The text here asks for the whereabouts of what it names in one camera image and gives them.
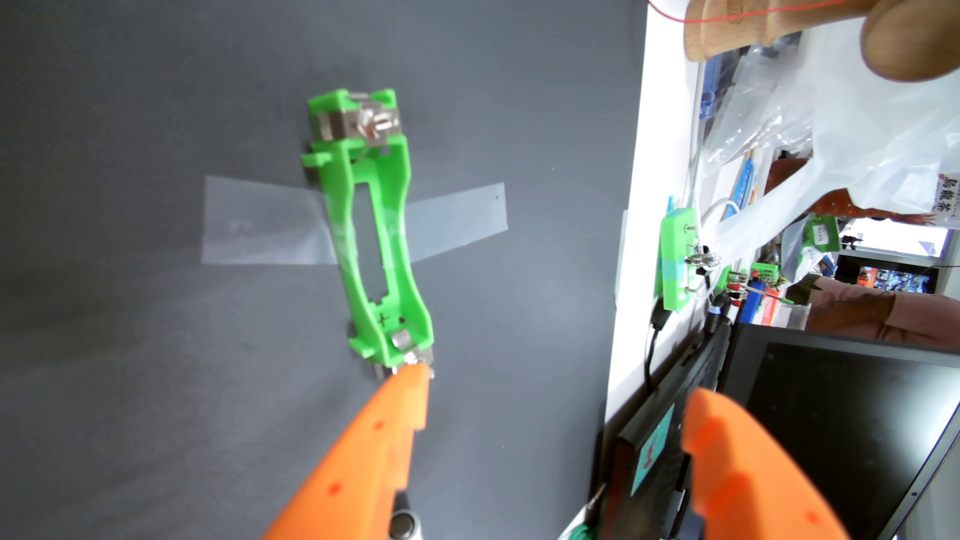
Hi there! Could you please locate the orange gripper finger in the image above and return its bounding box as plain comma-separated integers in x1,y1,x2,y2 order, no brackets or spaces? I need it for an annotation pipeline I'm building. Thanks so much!
679,387,852,540
261,363,432,540

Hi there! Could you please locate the forearm in pink sleeve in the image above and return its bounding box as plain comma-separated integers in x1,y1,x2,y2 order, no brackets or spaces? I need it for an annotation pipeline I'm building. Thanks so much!
806,276,960,350

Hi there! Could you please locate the green battery holder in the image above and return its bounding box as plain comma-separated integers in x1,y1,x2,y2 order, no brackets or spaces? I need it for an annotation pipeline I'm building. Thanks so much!
301,88,436,378

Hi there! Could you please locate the teal laptop sticker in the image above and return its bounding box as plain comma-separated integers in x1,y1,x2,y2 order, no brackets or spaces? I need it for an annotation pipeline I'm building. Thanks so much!
630,405,676,496

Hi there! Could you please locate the black laptop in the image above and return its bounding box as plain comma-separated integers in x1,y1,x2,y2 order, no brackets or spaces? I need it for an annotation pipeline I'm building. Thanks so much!
596,318,960,540

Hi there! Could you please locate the clear tape strip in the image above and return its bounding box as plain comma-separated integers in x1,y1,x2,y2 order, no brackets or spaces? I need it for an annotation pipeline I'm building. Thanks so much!
201,175,509,267

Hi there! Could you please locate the dark grey mat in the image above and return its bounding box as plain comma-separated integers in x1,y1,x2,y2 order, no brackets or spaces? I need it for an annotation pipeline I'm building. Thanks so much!
0,0,650,540

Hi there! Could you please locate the blue plastic tool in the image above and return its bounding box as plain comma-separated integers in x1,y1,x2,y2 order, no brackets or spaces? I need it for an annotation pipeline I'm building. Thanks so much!
736,153,756,213

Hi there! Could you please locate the clear plastic bag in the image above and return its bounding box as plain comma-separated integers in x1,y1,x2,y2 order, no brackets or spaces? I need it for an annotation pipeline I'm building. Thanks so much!
701,15,960,260

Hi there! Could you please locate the wooden bar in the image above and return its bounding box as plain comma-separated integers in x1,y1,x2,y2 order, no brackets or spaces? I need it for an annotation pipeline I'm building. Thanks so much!
684,0,879,63

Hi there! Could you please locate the round wooden knob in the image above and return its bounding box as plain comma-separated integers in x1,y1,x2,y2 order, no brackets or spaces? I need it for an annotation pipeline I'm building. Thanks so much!
861,0,960,82

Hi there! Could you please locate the black plug cable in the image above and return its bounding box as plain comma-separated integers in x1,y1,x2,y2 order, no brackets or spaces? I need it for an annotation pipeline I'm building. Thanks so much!
645,296,672,395

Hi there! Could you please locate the green printed switch box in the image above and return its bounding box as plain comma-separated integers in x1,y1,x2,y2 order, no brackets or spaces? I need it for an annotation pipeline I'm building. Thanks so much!
654,207,699,312

